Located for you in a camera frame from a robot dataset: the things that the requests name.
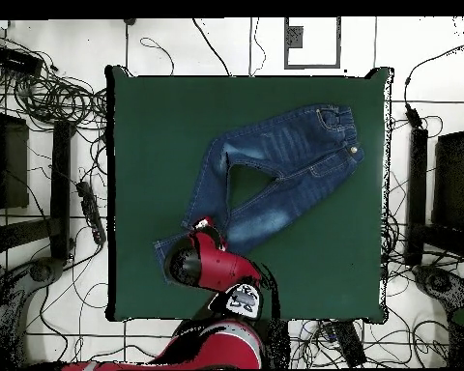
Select blue denim jeans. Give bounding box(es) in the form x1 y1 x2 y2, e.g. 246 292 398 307
153 102 365 285

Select black power strip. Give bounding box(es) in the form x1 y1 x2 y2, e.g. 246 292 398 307
75 180 107 246

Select dark green table cloth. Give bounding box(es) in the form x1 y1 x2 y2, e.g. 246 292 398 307
105 65 395 324

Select short black bar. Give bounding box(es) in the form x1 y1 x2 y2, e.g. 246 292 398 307
330 321 367 368

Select long black bar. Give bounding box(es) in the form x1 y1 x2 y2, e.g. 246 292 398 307
404 127 429 268

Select black rectangular box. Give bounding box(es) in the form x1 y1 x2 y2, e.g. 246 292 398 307
0 45 44 76

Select black frame stand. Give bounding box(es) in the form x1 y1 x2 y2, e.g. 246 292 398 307
0 86 76 268

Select looped thin black cable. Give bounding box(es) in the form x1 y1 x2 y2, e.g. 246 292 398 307
139 37 176 76

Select grey square floor frame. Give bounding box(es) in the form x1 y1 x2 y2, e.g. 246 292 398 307
283 16 342 71

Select black cable tangle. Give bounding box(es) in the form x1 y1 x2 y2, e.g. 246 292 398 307
0 32 109 132

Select black cable with adapter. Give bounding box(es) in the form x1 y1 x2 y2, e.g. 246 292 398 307
403 38 464 130

